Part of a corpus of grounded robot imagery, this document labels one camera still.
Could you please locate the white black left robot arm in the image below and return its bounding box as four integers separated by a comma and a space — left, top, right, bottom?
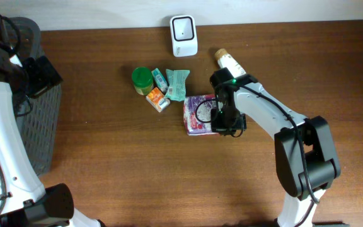
0, 15, 102, 226

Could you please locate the red purple tissue pack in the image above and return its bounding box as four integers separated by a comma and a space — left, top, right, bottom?
183, 95, 216, 136

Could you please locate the teal wet wipes pack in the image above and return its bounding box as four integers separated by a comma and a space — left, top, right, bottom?
165, 69, 190, 102

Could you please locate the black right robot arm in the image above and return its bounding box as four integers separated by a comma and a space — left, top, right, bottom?
210, 67, 341, 226

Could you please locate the grey plastic mesh basket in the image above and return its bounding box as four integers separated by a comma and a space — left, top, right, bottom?
11, 17, 62, 176

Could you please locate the orange tissue pack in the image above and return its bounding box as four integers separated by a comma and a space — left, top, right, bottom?
146, 88, 170, 112

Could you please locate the small green tissue pack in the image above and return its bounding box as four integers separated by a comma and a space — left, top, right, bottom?
151, 68, 168, 94

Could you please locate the white pouch with cork cap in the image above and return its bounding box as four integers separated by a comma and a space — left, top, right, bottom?
214, 49, 246, 78

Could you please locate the green cup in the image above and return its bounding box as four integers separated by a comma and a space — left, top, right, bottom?
132, 67, 154, 96

